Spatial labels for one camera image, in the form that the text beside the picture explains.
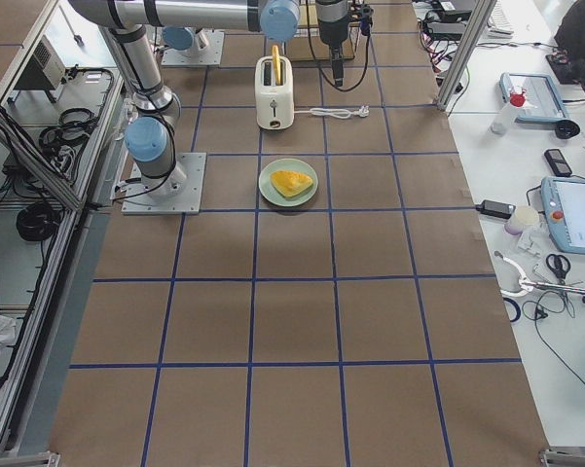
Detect blue tape roll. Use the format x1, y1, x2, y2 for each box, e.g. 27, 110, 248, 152
502, 297, 522, 323

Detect black power brick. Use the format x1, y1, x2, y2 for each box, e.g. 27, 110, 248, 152
475, 199, 516, 220

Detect black round lid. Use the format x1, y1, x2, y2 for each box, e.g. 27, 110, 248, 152
554, 119, 581, 140

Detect clear bottle red cap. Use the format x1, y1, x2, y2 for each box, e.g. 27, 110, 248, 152
490, 90, 527, 135

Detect far blue teach pendant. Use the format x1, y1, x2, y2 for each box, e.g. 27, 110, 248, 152
499, 72, 568, 124

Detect wire shelf with wooden boards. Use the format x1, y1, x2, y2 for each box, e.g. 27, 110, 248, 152
283, 1, 361, 61

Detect coiled black cable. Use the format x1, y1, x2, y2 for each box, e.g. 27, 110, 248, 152
16, 200, 60, 243

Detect white paper cup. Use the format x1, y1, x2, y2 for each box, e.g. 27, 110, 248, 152
504, 205, 539, 235

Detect grey electronics box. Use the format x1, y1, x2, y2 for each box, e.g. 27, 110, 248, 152
14, 35, 67, 103

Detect white curved bracket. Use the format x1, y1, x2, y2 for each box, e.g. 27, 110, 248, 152
494, 250, 534, 299

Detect white toaster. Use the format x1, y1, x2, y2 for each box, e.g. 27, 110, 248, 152
254, 56, 295, 130

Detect near blue teach pendant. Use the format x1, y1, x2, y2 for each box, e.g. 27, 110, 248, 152
526, 176, 585, 255

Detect aluminium frame post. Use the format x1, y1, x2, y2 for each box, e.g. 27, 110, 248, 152
435, 0, 496, 111

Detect triangular golden bread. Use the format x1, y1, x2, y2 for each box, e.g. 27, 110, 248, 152
270, 170, 313, 198

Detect toast slice in toaster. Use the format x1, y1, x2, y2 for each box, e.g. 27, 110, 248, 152
272, 44, 282, 86

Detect black handled scissors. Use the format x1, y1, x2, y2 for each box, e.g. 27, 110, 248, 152
545, 253, 571, 285

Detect white toaster power cable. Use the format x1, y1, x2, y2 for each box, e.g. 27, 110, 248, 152
294, 105, 373, 120

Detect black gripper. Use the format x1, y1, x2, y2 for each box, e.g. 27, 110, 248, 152
315, 0, 373, 87

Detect blue teach pendant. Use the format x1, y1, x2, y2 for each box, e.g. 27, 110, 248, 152
499, 72, 568, 124
526, 176, 585, 255

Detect black phone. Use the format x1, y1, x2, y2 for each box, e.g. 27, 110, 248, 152
544, 149, 572, 177

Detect light green plate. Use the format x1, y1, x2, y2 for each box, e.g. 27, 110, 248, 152
258, 158, 318, 207

